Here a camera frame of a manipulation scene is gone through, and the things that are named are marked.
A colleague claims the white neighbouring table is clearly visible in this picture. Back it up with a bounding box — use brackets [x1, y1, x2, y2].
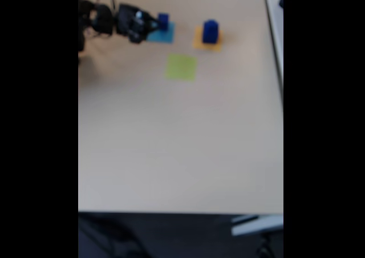
[262, 0, 284, 107]

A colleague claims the blue square sheet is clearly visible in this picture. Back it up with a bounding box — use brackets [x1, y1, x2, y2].
[146, 21, 176, 44]

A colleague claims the white grey bar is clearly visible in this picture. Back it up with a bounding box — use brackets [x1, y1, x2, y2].
[230, 215, 284, 236]

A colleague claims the orange square sheet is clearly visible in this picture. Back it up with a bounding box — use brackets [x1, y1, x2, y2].
[193, 25, 224, 53]

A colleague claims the large blue cube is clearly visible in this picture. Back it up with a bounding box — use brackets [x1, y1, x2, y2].
[202, 19, 220, 44]

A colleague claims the green square sheet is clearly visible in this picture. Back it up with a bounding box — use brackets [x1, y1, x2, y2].
[165, 54, 198, 83]

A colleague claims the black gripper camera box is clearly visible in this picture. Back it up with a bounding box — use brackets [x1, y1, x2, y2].
[128, 11, 145, 44]

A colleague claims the small blue cube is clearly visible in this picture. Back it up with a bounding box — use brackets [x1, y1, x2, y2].
[157, 13, 170, 31]

